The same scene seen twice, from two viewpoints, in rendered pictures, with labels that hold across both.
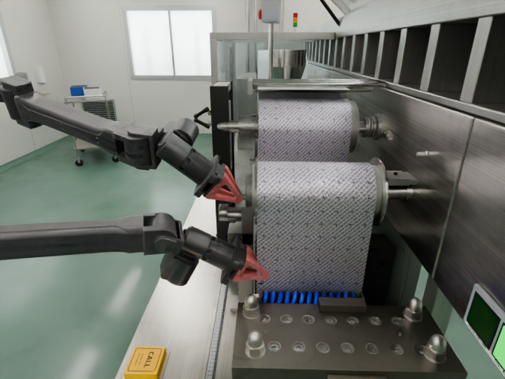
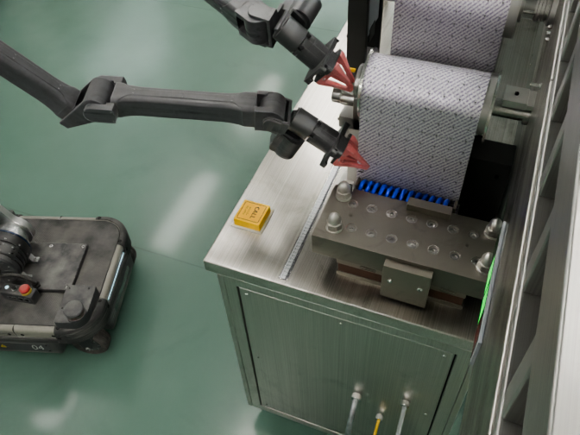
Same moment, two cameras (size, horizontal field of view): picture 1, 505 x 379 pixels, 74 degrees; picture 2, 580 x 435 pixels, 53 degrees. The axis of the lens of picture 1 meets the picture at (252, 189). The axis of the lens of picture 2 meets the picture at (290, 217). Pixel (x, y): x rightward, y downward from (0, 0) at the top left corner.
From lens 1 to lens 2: 0.63 m
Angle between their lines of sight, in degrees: 32
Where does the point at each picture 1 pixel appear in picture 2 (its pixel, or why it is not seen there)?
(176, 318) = (285, 182)
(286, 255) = (386, 152)
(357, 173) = (467, 89)
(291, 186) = (396, 92)
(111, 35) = not seen: outside the picture
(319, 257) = (418, 160)
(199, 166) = (312, 54)
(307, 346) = (379, 234)
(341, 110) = not seen: outside the picture
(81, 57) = not seen: outside the picture
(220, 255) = (322, 141)
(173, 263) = (280, 139)
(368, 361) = (424, 257)
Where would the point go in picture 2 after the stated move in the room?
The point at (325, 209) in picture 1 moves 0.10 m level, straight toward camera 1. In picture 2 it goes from (426, 119) to (404, 148)
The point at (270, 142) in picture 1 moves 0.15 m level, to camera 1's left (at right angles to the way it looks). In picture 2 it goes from (406, 16) to (341, 7)
